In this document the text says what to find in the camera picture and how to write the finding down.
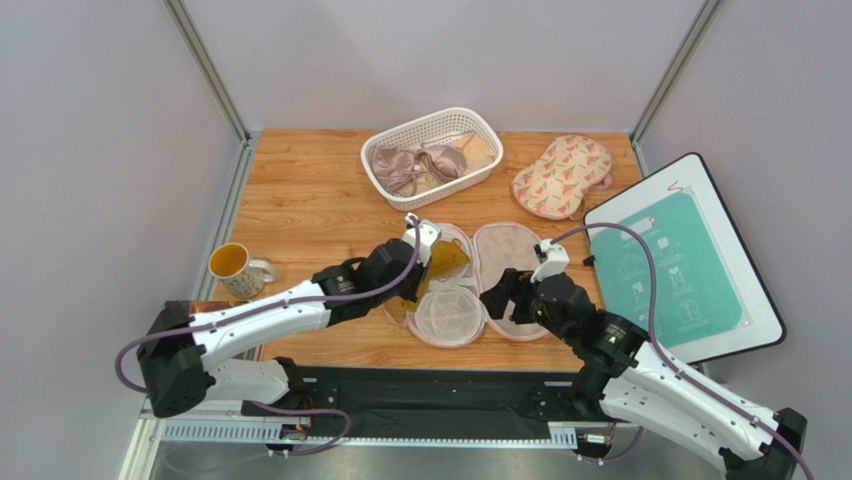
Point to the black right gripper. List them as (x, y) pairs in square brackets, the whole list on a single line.
[(509, 292)]

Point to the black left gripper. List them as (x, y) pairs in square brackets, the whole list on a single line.
[(411, 292)]

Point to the floral mesh laundry bag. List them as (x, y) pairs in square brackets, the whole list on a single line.
[(451, 314), (555, 185)]

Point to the mustard yellow bra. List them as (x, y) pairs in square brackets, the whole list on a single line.
[(448, 259)]

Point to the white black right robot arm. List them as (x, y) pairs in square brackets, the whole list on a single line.
[(625, 378)]

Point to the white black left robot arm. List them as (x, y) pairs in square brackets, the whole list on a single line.
[(186, 359)]

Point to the pink satin bra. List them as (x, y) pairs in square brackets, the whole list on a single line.
[(395, 168)]

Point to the beige bra in basket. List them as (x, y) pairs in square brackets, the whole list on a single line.
[(464, 155)]

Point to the white perforated plastic basket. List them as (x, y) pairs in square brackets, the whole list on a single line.
[(438, 128)]

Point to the floral mug yellow inside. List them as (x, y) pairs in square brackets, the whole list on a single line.
[(241, 274)]

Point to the dark patterned coaster book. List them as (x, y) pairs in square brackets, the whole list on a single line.
[(192, 307)]

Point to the white folding board base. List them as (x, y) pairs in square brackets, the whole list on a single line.
[(761, 325)]

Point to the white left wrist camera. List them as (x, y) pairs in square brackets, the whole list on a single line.
[(422, 235)]

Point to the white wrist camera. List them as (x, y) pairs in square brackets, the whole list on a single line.
[(553, 260), (422, 235)]

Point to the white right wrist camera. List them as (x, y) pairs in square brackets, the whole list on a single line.
[(553, 260)]

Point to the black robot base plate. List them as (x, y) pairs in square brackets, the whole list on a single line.
[(507, 404)]

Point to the white slotted cable duct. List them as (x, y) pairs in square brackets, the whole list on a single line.
[(264, 431)]

